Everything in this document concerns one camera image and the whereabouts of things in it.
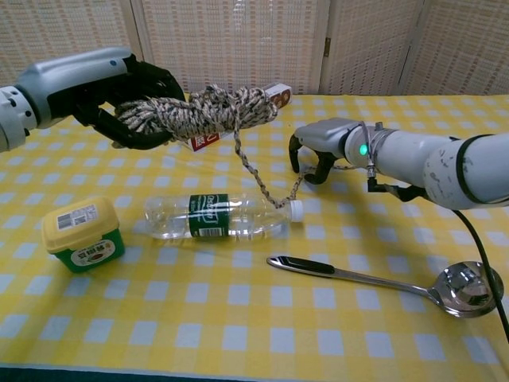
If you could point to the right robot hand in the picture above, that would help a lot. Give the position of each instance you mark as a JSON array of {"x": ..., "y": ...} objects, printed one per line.
[{"x": 326, "y": 135}]

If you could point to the yellow white checked tablecloth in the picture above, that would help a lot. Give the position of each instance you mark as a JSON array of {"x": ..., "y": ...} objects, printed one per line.
[{"x": 278, "y": 338}]

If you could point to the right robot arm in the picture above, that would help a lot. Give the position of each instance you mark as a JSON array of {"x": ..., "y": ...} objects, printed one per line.
[{"x": 405, "y": 155}]

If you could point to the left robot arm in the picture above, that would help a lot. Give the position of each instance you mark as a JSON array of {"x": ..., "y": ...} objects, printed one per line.
[{"x": 12, "y": 119}]

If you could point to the white red baking paper box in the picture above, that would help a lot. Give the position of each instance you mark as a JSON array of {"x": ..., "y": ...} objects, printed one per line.
[{"x": 280, "y": 95}]

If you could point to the green tub yellow lid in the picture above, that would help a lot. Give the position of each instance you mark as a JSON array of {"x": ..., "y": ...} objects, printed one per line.
[{"x": 79, "y": 227}]

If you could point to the woven folding screen panel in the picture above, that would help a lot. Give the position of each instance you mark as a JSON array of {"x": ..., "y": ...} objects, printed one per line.
[
  {"x": 59, "y": 28},
  {"x": 465, "y": 40},
  {"x": 238, "y": 40},
  {"x": 370, "y": 40}
]

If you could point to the brass screen hinge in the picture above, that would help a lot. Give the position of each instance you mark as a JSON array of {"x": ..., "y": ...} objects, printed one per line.
[{"x": 328, "y": 46}]

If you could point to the clear bottle green label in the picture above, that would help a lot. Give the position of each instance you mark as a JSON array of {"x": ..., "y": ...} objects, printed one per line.
[{"x": 207, "y": 217}]

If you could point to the stainless steel ladle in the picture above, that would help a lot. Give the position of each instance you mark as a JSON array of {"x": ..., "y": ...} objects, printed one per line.
[{"x": 469, "y": 290}]

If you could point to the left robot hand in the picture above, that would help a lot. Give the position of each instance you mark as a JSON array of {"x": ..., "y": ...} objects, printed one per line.
[{"x": 71, "y": 83}]

